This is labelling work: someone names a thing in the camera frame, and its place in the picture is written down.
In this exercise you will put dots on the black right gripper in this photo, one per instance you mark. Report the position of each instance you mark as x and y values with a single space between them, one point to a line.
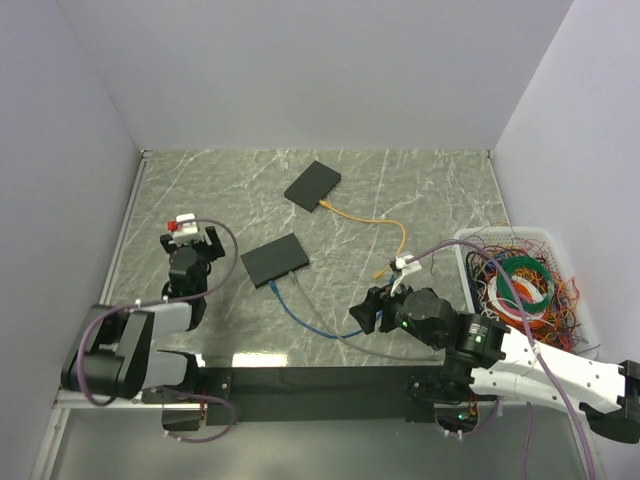
364 313

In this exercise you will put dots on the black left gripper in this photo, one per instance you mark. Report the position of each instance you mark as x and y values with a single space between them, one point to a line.
213 250

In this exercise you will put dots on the black network switch box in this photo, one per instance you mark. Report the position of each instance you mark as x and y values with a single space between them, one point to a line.
312 186

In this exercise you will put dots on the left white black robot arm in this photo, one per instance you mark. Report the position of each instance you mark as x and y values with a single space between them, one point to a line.
121 357

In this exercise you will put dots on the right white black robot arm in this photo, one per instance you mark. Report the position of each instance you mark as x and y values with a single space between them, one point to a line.
485 357

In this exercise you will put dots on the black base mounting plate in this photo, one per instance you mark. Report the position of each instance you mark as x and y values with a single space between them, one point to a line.
320 392

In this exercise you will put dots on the white plastic basket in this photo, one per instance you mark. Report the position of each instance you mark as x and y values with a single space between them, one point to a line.
564 323

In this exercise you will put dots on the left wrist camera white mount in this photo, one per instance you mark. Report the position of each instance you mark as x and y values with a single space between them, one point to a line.
184 229

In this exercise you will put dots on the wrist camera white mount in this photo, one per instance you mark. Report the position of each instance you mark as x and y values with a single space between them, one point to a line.
184 229
402 267

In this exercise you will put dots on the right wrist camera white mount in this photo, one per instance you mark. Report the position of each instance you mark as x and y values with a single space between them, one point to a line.
402 267

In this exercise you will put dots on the aluminium rail on table edge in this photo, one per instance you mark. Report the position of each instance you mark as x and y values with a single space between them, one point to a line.
107 288

